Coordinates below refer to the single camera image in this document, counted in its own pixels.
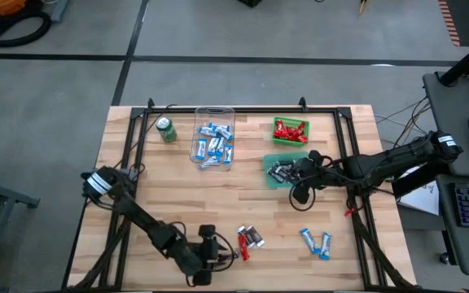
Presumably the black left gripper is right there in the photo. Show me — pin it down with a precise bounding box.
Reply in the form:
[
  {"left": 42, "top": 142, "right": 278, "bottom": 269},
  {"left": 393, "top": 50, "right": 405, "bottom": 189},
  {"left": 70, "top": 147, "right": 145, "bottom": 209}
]
[{"left": 179, "top": 239, "right": 232, "bottom": 286}]

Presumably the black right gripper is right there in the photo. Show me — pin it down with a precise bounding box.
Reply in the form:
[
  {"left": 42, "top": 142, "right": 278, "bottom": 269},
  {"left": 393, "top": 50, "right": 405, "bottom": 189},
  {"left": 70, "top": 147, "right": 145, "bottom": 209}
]
[{"left": 290, "top": 150, "right": 340, "bottom": 189}]

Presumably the teal plastic container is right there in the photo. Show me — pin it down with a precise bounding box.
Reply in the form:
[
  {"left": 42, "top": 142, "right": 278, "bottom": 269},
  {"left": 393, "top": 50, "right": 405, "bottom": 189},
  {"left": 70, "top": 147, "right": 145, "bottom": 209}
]
[{"left": 263, "top": 152, "right": 315, "bottom": 190}]

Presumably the small green mesh basket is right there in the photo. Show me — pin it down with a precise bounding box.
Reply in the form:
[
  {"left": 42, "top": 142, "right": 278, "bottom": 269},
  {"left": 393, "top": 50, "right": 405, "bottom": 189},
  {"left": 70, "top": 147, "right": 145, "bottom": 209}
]
[{"left": 270, "top": 116, "right": 311, "bottom": 147}]

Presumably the clear plastic bin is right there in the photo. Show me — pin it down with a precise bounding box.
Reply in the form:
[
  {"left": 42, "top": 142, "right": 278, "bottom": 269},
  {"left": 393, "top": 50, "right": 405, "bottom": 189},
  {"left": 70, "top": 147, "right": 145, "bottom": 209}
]
[{"left": 188, "top": 106, "right": 236, "bottom": 170}]

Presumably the white paper sheet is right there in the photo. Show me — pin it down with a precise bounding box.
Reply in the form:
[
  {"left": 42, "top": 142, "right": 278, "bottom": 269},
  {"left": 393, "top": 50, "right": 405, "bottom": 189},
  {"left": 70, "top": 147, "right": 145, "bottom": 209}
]
[{"left": 398, "top": 164, "right": 441, "bottom": 216}]

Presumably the green Sprite can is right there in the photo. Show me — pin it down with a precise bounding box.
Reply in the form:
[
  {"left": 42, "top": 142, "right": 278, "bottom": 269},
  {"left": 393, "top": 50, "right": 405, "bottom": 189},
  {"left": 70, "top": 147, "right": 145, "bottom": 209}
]
[{"left": 156, "top": 116, "right": 178, "bottom": 143}]

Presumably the black stand pole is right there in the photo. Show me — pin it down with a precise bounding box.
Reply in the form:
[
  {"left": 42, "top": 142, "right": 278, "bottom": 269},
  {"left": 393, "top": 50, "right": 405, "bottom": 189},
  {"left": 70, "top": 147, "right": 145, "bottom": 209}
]
[{"left": 439, "top": 32, "right": 469, "bottom": 87}]

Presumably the grey metal table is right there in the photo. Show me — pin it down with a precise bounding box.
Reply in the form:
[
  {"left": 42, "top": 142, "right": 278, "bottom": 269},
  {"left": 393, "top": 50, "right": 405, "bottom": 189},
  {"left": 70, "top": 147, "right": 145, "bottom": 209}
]
[{"left": 0, "top": 162, "right": 42, "bottom": 293}]

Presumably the orange shop vacuum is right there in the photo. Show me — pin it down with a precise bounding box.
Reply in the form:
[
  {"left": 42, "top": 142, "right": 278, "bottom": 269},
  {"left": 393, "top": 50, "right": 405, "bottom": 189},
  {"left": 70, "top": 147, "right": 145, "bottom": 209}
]
[{"left": 0, "top": 0, "right": 44, "bottom": 25}]

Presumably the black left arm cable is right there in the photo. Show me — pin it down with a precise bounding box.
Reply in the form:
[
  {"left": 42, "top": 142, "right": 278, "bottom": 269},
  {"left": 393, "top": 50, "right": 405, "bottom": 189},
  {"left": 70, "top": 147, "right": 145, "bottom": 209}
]
[{"left": 169, "top": 221, "right": 237, "bottom": 273}]

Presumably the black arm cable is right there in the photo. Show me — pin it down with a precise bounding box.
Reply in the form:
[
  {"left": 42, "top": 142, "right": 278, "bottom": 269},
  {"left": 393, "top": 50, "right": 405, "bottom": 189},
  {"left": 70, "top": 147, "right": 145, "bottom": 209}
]
[
  {"left": 169, "top": 221, "right": 237, "bottom": 273},
  {"left": 287, "top": 181, "right": 318, "bottom": 212}
]

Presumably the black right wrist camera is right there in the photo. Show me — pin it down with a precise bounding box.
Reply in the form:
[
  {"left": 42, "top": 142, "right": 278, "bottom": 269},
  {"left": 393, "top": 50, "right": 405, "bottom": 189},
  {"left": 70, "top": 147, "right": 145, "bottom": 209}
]
[{"left": 291, "top": 185, "right": 311, "bottom": 205}]

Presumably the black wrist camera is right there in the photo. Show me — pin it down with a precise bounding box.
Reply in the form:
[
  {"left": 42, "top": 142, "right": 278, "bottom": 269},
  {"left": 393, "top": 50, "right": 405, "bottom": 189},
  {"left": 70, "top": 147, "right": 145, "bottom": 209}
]
[
  {"left": 198, "top": 223, "right": 217, "bottom": 240},
  {"left": 291, "top": 185, "right": 311, "bottom": 205}
]

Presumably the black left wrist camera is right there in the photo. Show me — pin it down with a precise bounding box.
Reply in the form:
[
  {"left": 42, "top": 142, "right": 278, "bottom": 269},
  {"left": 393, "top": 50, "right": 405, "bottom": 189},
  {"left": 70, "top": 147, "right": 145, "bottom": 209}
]
[{"left": 198, "top": 223, "right": 217, "bottom": 240}]

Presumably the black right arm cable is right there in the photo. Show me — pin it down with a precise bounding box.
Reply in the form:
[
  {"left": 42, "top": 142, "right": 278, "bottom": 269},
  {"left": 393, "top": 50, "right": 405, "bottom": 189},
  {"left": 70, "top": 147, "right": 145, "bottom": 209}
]
[{"left": 287, "top": 181, "right": 318, "bottom": 212}]

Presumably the black vacuum hose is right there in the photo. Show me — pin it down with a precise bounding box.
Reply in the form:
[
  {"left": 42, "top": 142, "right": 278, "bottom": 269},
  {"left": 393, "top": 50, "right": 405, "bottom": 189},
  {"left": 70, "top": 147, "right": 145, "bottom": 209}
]
[{"left": 0, "top": 10, "right": 52, "bottom": 48}]

